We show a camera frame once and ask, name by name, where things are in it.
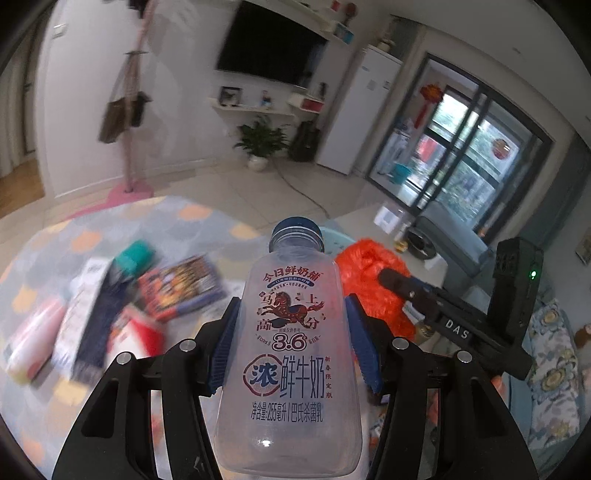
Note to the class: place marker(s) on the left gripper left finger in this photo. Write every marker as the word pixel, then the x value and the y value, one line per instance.
pixel 113 435

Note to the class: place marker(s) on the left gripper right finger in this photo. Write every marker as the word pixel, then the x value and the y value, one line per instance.
pixel 477 437

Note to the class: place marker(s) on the dark blue milk carton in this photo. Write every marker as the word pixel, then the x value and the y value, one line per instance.
pixel 80 347

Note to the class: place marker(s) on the orange crinkled snack bag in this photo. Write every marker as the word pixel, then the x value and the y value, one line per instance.
pixel 359 266

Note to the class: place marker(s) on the clear plastic milk bottle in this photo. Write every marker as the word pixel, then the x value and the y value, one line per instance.
pixel 289 402

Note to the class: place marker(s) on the teal sofa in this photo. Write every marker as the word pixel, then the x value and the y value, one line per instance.
pixel 464 251

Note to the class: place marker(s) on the red white package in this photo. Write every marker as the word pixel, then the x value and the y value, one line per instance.
pixel 135 332

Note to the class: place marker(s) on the pink white bottle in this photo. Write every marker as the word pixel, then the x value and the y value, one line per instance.
pixel 31 346

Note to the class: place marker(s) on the black bowl on table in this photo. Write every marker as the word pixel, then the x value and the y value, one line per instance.
pixel 419 245

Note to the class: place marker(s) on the colourful snack packet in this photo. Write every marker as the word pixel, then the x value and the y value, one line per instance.
pixel 171 291

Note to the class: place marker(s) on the white coffee table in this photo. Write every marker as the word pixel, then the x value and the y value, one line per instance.
pixel 388 225

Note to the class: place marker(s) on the teal small box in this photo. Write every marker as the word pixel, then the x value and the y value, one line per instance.
pixel 134 260

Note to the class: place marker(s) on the light blue laundry basket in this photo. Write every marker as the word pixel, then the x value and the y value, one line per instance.
pixel 335 242

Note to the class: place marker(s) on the blue bucket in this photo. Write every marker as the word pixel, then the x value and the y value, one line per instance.
pixel 400 173

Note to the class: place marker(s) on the pink coat stand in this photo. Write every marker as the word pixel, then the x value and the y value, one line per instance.
pixel 125 110

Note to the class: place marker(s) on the red chinese knot ornament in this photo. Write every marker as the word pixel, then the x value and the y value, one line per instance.
pixel 432 95

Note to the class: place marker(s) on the white refrigerator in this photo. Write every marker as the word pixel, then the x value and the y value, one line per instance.
pixel 368 90

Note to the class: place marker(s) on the black guitar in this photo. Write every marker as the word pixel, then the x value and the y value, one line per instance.
pixel 305 143

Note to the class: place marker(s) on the white red shelf box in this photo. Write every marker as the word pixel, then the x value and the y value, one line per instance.
pixel 306 103

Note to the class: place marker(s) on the potted green plant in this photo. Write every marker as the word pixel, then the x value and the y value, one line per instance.
pixel 260 141

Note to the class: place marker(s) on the brown hanging handbag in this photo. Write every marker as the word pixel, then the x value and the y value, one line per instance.
pixel 113 120

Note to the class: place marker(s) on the framed butterfly picture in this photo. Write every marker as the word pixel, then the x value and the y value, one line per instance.
pixel 230 96

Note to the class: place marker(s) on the black wall television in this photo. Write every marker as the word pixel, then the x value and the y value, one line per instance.
pixel 266 44

